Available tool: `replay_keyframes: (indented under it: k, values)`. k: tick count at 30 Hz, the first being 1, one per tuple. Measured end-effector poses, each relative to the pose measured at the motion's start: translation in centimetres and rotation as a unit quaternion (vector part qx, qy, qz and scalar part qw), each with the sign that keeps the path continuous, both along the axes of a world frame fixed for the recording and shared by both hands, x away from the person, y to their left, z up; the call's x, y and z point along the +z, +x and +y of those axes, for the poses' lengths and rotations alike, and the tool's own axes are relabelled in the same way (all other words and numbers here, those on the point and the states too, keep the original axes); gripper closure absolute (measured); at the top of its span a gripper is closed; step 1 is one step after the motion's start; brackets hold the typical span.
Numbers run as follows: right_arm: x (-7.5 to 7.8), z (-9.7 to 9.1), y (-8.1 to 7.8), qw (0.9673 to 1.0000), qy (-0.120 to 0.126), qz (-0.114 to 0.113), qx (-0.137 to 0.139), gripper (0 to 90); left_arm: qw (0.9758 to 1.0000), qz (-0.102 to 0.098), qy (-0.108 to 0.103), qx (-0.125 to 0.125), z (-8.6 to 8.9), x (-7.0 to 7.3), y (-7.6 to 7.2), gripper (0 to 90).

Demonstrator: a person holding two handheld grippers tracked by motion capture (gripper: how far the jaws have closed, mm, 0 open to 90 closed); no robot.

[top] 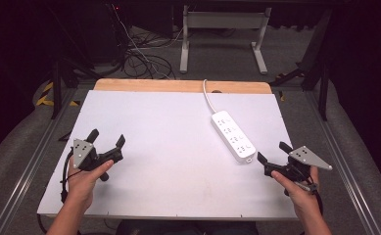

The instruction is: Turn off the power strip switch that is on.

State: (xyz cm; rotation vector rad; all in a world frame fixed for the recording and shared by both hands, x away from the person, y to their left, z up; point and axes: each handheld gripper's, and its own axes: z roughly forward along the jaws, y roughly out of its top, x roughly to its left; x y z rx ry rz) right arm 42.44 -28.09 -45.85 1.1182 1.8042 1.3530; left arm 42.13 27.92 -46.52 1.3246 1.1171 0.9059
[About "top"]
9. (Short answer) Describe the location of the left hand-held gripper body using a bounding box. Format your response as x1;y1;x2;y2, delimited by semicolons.
71;138;125;182

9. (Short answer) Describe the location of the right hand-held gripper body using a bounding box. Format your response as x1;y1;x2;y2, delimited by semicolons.
263;145;333;197

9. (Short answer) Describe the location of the white power strip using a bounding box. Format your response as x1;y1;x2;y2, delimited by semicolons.
210;110;258;165

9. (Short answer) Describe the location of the person's right hand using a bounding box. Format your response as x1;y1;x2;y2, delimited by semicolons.
270;164;321;220

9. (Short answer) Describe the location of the person's left hand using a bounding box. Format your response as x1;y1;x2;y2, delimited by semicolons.
66;156;115;212

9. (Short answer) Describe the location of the yellow black hazard tape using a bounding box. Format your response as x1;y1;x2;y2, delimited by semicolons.
35;81;80;108

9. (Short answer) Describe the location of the black metal stand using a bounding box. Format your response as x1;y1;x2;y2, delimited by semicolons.
269;6;333;122
42;4;104;120

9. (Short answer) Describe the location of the left hand-held gripper black cable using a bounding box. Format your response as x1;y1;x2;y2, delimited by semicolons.
60;147;83;204

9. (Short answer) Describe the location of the hand-held gripper black cable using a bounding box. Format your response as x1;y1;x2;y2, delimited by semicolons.
60;147;83;204
289;164;325;217

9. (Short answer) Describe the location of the right hand-held gripper black cable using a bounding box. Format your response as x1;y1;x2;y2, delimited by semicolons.
289;164;325;217

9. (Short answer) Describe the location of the white power strip cable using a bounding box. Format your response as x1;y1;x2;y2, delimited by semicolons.
202;78;218;116

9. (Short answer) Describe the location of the tangle of black floor cables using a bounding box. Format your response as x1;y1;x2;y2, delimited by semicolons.
106;3;238;80

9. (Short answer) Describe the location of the white metal table frame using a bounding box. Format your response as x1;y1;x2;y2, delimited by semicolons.
178;4;273;75

